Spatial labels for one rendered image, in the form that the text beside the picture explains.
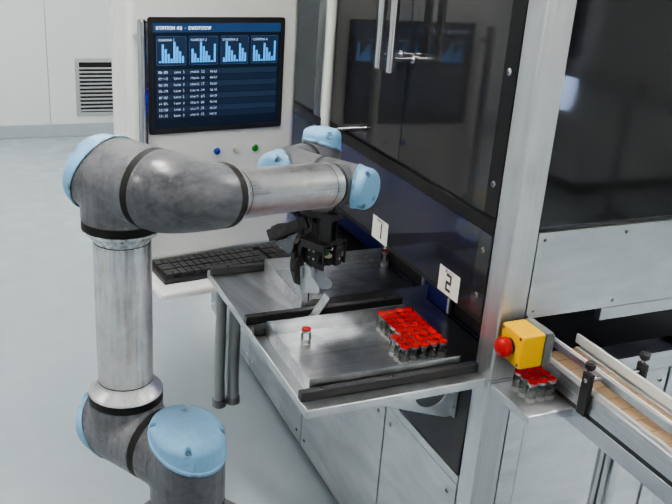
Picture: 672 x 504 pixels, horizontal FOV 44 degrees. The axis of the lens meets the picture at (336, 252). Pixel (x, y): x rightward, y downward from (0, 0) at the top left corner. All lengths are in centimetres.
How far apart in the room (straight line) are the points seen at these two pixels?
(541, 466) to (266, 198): 104
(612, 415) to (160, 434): 84
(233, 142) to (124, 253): 123
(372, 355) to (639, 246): 61
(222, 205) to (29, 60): 580
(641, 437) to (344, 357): 61
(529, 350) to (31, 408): 213
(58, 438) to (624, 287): 203
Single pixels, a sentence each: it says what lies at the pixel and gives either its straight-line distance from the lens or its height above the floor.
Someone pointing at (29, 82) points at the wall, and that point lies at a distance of 694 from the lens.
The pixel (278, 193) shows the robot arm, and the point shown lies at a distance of 126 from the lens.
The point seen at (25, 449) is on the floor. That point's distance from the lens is 312.
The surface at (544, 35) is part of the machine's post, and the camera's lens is 157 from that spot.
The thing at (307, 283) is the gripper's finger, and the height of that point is 106.
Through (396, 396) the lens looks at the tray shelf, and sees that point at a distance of 169.
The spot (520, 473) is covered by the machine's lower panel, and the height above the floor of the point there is 62.
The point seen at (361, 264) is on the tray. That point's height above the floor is 88.
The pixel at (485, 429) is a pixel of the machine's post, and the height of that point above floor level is 76.
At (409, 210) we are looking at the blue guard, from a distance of 199.
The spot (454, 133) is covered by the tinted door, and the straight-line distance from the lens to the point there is 182.
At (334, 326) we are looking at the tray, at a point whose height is 88.
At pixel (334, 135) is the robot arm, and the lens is 158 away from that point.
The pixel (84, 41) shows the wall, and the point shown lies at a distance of 693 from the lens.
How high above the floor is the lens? 175
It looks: 22 degrees down
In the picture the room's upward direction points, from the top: 4 degrees clockwise
